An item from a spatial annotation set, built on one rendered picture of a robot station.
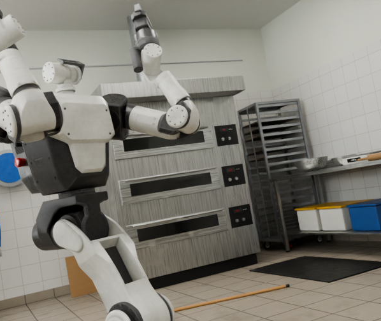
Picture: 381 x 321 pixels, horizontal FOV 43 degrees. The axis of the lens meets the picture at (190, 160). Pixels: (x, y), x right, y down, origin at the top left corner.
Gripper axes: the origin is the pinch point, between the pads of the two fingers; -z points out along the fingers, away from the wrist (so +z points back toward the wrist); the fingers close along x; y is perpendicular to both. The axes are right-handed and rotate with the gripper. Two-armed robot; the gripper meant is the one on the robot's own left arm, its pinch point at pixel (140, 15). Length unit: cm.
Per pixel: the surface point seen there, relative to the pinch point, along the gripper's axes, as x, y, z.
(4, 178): -272, 226, -121
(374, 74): -322, -175, -133
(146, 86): -236, 50, -148
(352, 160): -315, -118, -44
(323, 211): -372, -81, -21
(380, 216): -321, -123, 14
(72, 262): -329, 187, -32
